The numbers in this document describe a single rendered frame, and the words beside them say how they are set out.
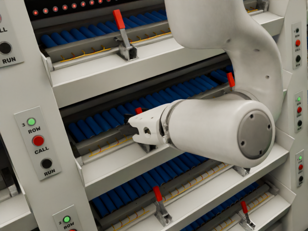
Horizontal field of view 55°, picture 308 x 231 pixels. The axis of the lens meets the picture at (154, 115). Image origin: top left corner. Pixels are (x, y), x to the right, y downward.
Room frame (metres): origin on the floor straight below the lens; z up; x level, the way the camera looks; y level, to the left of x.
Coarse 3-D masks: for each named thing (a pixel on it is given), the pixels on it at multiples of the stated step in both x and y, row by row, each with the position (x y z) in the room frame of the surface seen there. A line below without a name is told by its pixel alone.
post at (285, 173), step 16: (304, 0) 0.82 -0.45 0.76; (288, 16) 0.78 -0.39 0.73; (304, 16) 0.81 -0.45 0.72; (288, 32) 0.78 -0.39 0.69; (304, 32) 0.81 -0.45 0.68; (288, 48) 0.78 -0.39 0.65; (304, 48) 0.81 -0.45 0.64; (288, 64) 0.78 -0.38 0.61; (304, 64) 0.81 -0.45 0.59; (304, 80) 0.81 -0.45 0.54; (288, 96) 0.78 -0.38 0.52; (304, 96) 0.81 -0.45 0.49; (288, 112) 0.77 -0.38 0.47; (304, 112) 0.81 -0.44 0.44; (288, 128) 0.78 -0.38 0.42; (304, 128) 0.81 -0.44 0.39; (304, 144) 0.81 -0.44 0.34; (288, 160) 0.78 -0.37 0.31; (304, 160) 0.81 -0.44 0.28; (288, 176) 0.78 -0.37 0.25; (304, 176) 0.81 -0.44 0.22; (304, 192) 0.81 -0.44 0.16; (304, 208) 0.81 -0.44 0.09; (288, 224) 0.79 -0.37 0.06; (304, 224) 0.81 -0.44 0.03
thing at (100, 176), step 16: (208, 64) 0.86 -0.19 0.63; (160, 80) 0.78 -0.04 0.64; (288, 80) 0.77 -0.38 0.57; (112, 96) 0.71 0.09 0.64; (64, 112) 0.65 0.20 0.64; (112, 144) 0.59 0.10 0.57; (80, 160) 0.53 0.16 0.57; (96, 160) 0.55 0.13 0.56; (112, 160) 0.54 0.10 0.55; (128, 160) 0.54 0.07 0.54; (144, 160) 0.55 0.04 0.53; (160, 160) 0.58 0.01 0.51; (80, 176) 0.48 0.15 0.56; (96, 176) 0.51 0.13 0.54; (112, 176) 0.51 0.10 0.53; (128, 176) 0.54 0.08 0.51; (96, 192) 0.50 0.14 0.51
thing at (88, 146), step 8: (216, 88) 0.74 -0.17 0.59; (224, 88) 0.75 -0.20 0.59; (192, 96) 0.71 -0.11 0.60; (200, 96) 0.71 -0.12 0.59; (208, 96) 0.72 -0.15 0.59; (216, 96) 0.74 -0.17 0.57; (96, 136) 0.58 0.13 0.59; (104, 136) 0.58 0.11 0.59; (112, 136) 0.59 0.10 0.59; (120, 136) 0.60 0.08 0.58; (80, 144) 0.56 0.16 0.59; (88, 144) 0.56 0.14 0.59; (96, 144) 0.57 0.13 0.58; (104, 144) 0.58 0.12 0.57; (80, 152) 0.55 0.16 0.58; (88, 152) 0.56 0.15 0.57
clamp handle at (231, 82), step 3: (228, 75) 0.71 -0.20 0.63; (231, 75) 0.71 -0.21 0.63; (228, 78) 0.71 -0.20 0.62; (231, 78) 0.71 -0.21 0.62; (228, 81) 0.71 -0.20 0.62; (231, 81) 0.71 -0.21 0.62; (231, 84) 0.70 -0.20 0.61; (234, 84) 0.71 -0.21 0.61; (231, 87) 0.71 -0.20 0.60; (234, 87) 0.71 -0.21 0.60
